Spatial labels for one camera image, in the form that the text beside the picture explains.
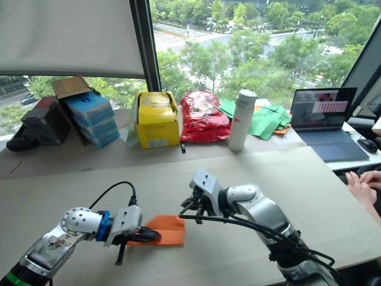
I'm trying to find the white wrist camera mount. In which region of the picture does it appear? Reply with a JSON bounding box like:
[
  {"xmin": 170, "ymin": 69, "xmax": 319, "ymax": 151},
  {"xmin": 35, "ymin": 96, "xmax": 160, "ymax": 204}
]
[
  {"xmin": 189, "ymin": 167, "xmax": 227, "ymax": 216},
  {"xmin": 104, "ymin": 204, "xmax": 144, "ymax": 248}
]

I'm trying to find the black cloth bag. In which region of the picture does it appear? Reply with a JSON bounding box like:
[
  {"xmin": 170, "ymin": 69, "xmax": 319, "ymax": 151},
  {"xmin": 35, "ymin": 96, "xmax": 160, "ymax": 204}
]
[{"xmin": 5, "ymin": 124, "xmax": 40, "ymax": 153}]

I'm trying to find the white roller blind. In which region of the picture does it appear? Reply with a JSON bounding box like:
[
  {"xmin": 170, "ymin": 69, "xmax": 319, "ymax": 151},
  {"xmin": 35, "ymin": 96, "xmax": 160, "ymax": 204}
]
[{"xmin": 0, "ymin": 0, "xmax": 146, "ymax": 79}]

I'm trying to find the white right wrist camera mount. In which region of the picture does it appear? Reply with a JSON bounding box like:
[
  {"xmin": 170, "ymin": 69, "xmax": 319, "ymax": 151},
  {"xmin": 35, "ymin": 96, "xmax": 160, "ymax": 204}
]
[{"xmin": 189, "ymin": 167, "xmax": 227, "ymax": 216}]

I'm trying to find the orange paper sheet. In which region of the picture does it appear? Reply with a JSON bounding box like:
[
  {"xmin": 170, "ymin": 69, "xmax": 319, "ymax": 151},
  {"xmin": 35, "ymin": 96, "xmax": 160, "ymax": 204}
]
[{"xmin": 127, "ymin": 214, "xmax": 186, "ymax": 248}]

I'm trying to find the pale green plastic bag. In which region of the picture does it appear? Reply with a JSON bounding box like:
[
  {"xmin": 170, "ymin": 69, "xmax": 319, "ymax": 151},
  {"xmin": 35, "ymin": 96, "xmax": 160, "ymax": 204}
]
[{"xmin": 124, "ymin": 98, "xmax": 141, "ymax": 147}]

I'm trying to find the small green folded paper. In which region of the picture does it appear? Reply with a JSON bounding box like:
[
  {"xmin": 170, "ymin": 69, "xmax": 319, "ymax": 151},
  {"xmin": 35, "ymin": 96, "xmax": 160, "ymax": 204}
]
[{"xmin": 218, "ymin": 98, "xmax": 237, "ymax": 120}]

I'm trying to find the blue tissue box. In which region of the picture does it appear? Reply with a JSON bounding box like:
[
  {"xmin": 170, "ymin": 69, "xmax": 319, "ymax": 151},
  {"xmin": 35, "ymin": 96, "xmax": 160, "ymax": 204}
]
[
  {"xmin": 79, "ymin": 128, "xmax": 121, "ymax": 149},
  {"xmin": 63, "ymin": 91, "xmax": 116, "ymax": 126},
  {"xmin": 73, "ymin": 117, "xmax": 117, "ymax": 137}
]

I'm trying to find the open brown cardboard box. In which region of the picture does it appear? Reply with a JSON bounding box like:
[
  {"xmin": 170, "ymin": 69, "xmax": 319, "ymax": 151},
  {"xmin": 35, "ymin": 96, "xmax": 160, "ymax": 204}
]
[{"xmin": 51, "ymin": 75, "xmax": 99, "ymax": 147}]

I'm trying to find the black rectangular case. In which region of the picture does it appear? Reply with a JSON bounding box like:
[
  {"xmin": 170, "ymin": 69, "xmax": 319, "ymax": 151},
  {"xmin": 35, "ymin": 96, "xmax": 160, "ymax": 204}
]
[{"xmin": 20, "ymin": 96, "xmax": 71, "ymax": 147}]

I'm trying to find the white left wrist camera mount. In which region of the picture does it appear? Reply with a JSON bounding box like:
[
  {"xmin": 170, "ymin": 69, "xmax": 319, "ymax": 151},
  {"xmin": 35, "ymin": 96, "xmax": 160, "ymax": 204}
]
[{"xmin": 104, "ymin": 204, "xmax": 144, "ymax": 248}]

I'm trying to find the black computer mouse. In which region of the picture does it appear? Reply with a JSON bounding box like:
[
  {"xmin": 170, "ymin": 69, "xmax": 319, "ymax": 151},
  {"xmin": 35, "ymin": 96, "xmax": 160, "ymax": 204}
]
[{"xmin": 357, "ymin": 138, "xmax": 379, "ymax": 154}]

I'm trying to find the white thermos bottle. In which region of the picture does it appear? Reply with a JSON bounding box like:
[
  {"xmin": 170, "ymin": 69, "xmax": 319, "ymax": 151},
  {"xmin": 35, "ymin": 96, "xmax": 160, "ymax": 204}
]
[{"xmin": 227, "ymin": 89, "xmax": 258, "ymax": 152}]

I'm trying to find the slanted dark window frame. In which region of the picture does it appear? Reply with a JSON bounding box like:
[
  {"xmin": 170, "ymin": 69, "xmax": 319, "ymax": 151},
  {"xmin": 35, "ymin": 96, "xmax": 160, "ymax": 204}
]
[{"xmin": 340, "ymin": 16, "xmax": 381, "ymax": 120}]

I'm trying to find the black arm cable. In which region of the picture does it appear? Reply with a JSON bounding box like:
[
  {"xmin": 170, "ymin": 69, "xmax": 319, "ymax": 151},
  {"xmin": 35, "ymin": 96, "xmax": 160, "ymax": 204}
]
[
  {"xmin": 89, "ymin": 181, "xmax": 138, "ymax": 210},
  {"xmin": 178, "ymin": 213, "xmax": 343, "ymax": 286}
]

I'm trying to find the person's left hand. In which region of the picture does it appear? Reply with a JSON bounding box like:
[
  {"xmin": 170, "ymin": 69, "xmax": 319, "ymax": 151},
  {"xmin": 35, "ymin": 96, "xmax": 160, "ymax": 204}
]
[{"xmin": 345, "ymin": 170, "xmax": 378, "ymax": 207}]

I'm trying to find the person's right hand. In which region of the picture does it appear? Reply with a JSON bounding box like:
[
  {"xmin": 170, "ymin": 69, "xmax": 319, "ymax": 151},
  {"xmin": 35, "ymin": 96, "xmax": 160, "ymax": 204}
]
[{"xmin": 359, "ymin": 170, "xmax": 381, "ymax": 191}]

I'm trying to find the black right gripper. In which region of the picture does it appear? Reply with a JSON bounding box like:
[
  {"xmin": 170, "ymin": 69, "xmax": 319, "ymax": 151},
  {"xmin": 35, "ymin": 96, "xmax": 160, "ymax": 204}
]
[{"xmin": 179, "ymin": 185, "xmax": 216, "ymax": 225}]

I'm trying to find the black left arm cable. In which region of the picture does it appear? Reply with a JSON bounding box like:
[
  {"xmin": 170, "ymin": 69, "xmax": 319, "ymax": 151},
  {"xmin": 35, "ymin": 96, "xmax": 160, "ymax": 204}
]
[{"xmin": 89, "ymin": 181, "xmax": 138, "ymax": 210}]

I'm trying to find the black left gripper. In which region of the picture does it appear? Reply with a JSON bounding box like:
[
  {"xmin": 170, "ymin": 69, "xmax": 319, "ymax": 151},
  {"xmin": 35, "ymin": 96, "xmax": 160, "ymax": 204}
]
[{"xmin": 114, "ymin": 226, "xmax": 163, "ymax": 266}]

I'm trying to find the red snack bag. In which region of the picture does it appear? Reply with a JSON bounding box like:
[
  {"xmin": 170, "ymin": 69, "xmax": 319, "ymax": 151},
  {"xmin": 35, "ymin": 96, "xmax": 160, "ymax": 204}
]
[{"xmin": 179, "ymin": 90, "xmax": 233, "ymax": 144}]

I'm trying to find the dark window frame post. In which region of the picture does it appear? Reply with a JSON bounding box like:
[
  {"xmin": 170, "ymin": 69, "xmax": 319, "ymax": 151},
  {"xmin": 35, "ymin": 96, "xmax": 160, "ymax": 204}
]
[{"xmin": 129, "ymin": 0, "xmax": 163, "ymax": 92}]

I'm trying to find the dark grey open laptop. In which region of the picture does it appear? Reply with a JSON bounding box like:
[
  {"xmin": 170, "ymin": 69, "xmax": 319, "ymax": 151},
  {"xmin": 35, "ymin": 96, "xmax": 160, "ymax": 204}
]
[{"xmin": 289, "ymin": 86, "xmax": 370, "ymax": 163}]

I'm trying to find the yellow cardboard box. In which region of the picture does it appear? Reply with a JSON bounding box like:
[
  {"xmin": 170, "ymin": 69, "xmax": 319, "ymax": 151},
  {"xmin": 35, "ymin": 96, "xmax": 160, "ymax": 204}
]
[{"xmin": 135, "ymin": 91, "xmax": 181, "ymax": 150}]

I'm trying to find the thin brown stick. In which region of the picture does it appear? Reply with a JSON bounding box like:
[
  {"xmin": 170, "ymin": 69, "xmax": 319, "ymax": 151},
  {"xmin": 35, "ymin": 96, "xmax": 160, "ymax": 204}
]
[{"xmin": 8, "ymin": 160, "xmax": 24, "ymax": 175}]

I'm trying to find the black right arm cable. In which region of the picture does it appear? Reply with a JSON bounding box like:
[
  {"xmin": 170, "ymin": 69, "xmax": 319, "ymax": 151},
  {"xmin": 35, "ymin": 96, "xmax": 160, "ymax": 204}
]
[{"xmin": 178, "ymin": 213, "xmax": 343, "ymax": 286}]

